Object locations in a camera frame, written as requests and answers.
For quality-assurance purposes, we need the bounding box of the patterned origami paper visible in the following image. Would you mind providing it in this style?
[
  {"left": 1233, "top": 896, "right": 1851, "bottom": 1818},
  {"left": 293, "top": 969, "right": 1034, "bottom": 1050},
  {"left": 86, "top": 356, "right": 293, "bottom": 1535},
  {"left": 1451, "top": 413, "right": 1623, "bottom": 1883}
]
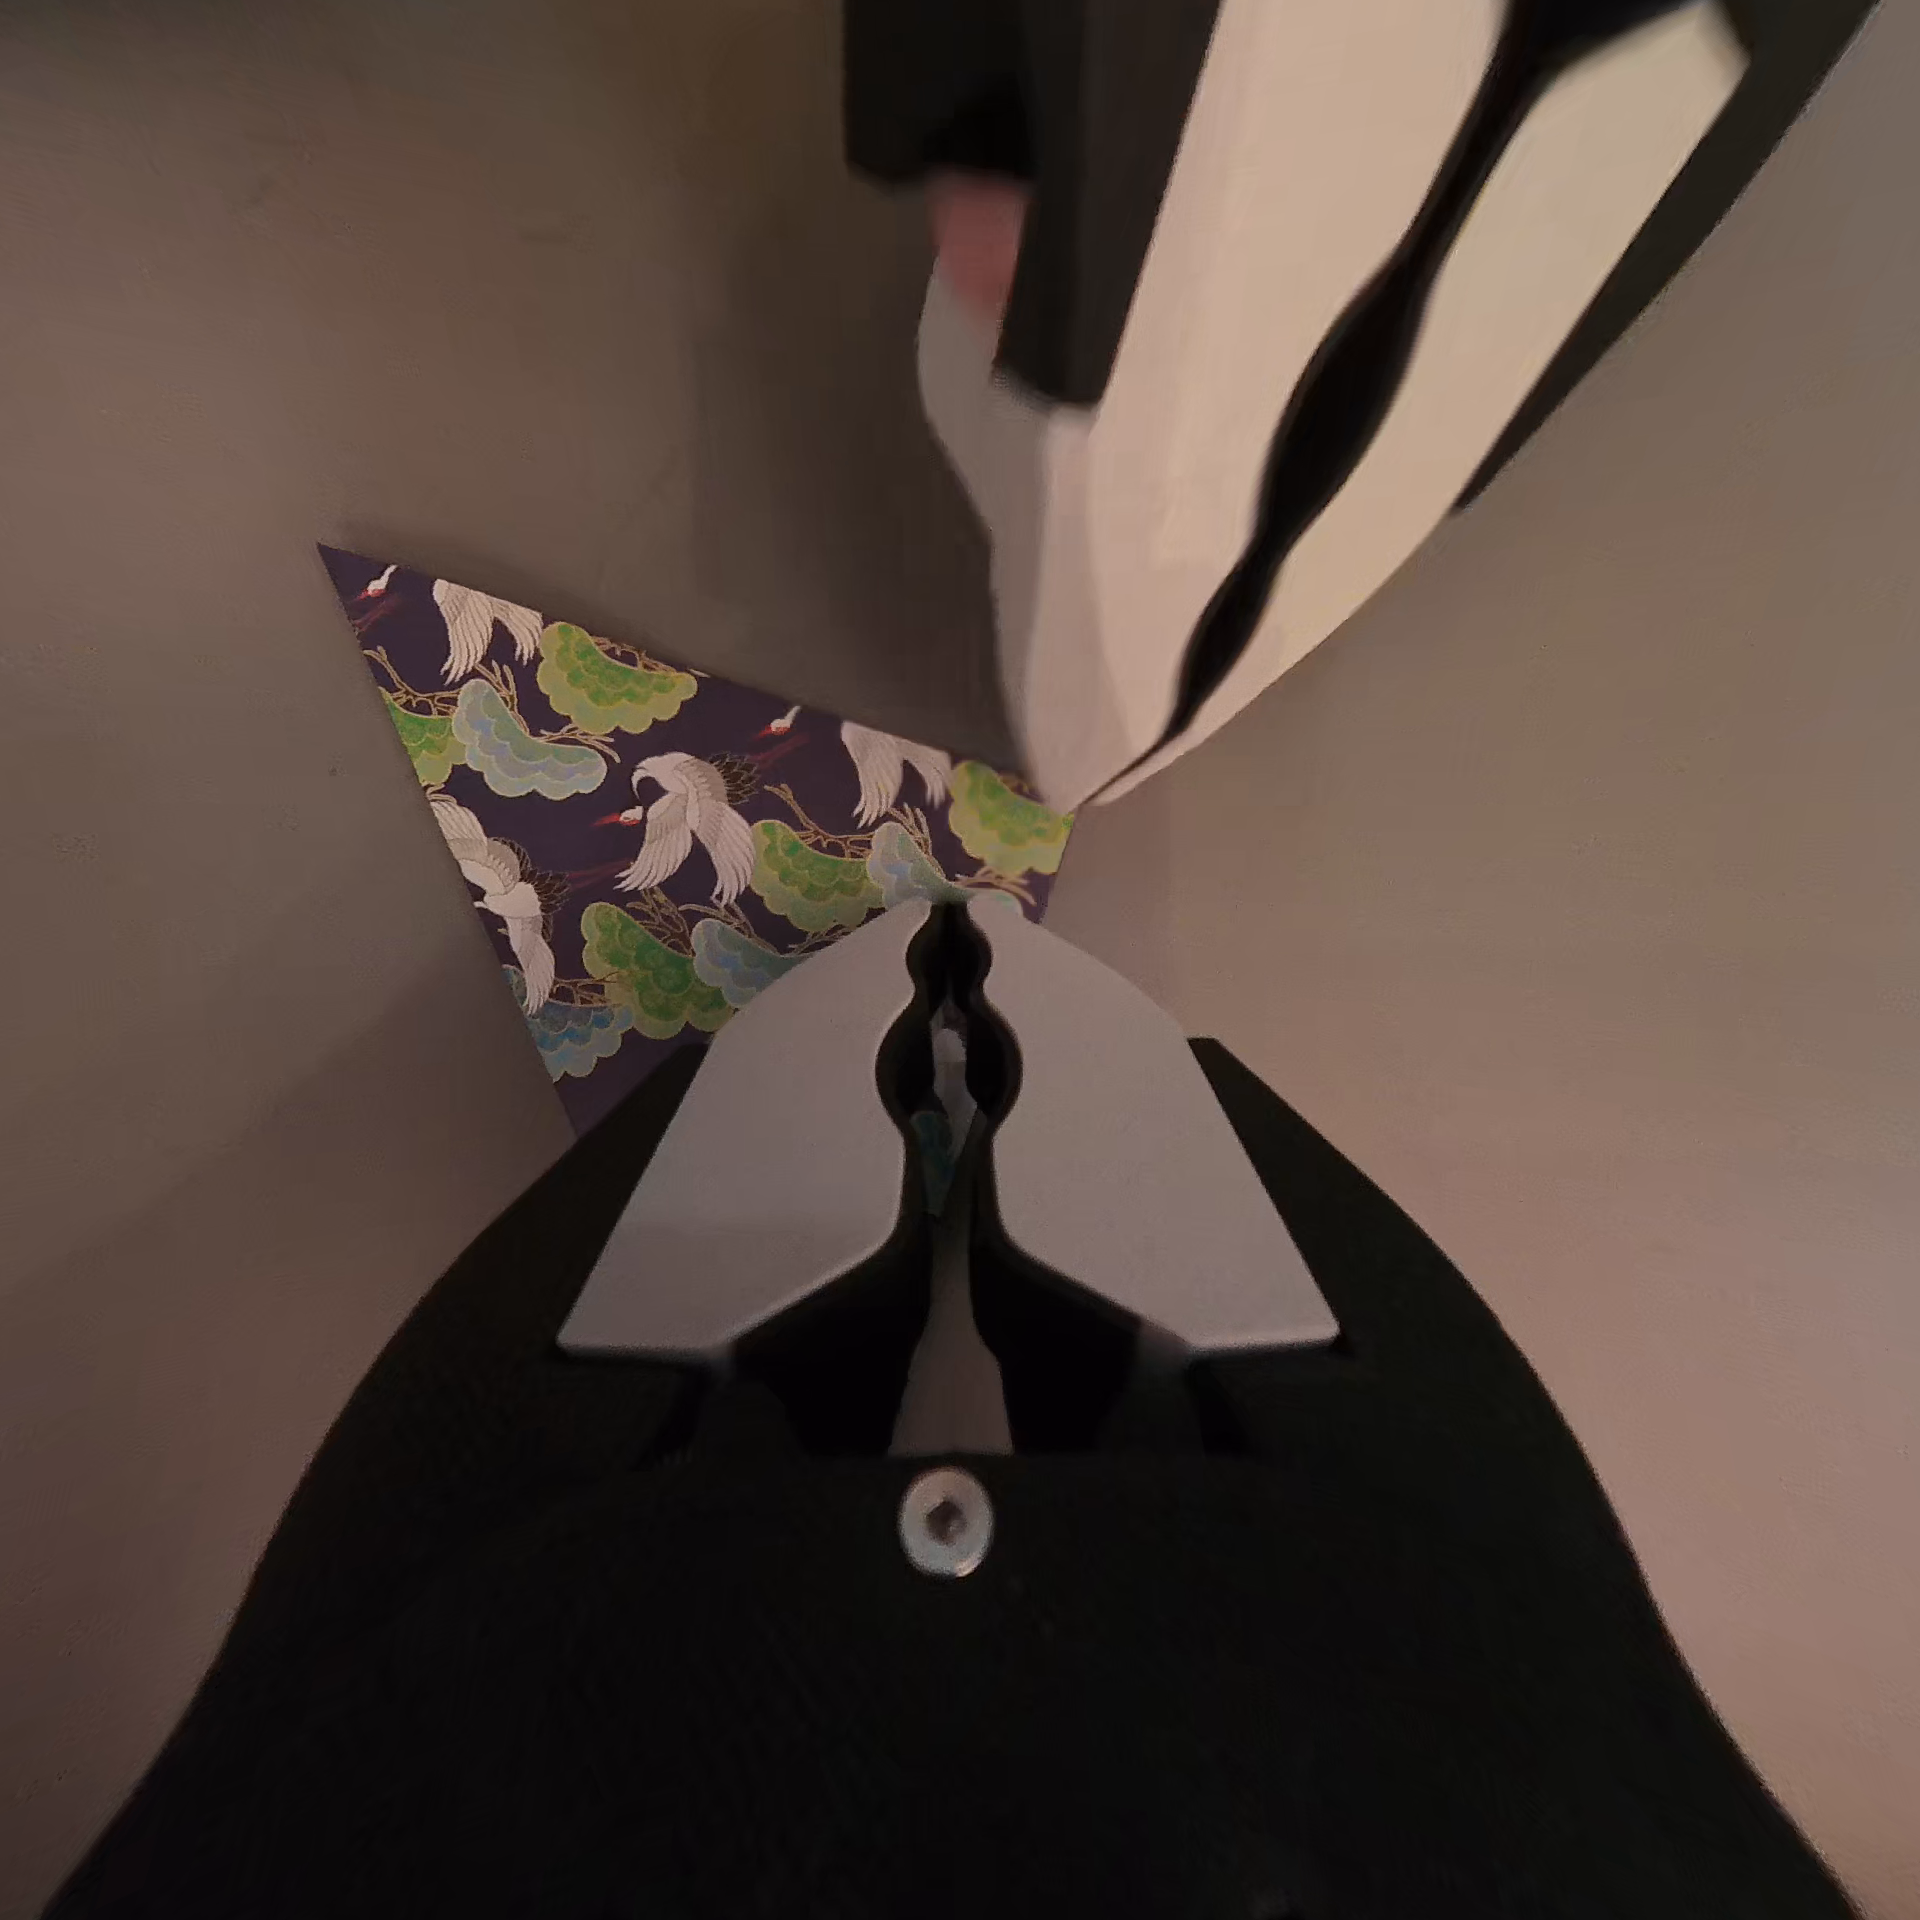
[{"left": 319, "top": 543, "right": 1080, "bottom": 1218}]

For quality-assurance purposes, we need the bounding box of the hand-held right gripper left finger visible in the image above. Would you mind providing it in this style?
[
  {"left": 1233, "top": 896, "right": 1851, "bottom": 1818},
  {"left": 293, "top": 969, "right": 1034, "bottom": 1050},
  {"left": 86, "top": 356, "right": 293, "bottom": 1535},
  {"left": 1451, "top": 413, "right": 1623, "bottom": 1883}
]
[{"left": 555, "top": 901, "right": 940, "bottom": 1372}]

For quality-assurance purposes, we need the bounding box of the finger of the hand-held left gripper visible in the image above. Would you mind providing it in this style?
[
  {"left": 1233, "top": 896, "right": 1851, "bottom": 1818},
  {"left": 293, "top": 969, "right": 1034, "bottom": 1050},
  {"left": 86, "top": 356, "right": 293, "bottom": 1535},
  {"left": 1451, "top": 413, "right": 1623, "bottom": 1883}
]
[
  {"left": 917, "top": 0, "right": 1520, "bottom": 807},
  {"left": 1107, "top": 3, "right": 1754, "bottom": 807}
]

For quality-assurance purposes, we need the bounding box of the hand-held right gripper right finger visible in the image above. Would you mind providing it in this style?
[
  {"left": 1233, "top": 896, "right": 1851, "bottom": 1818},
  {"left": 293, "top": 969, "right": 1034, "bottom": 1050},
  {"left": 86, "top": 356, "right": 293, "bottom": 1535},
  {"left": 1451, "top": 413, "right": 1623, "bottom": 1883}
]
[{"left": 953, "top": 895, "right": 1342, "bottom": 1367}]

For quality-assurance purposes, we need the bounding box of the person's left hand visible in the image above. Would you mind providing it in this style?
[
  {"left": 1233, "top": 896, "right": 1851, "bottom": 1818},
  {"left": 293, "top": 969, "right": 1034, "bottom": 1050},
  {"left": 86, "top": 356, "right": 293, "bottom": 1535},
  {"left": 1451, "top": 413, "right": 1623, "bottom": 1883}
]
[{"left": 926, "top": 167, "right": 1038, "bottom": 328}]

